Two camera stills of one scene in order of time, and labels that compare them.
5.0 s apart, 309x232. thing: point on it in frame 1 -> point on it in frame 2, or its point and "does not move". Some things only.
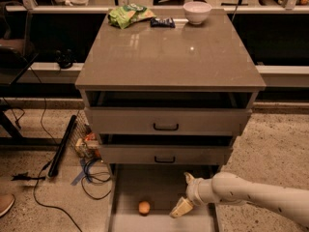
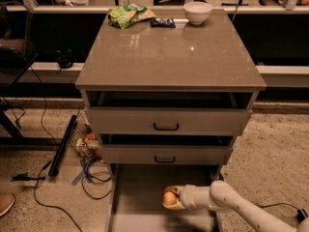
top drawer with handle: [168, 121] does not move
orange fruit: [144, 208] -> [169, 197]
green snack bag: [128, 14] does not move
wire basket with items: [85, 140] does not move
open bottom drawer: [142, 198] does not move
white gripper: [193, 190] -> [187, 196]
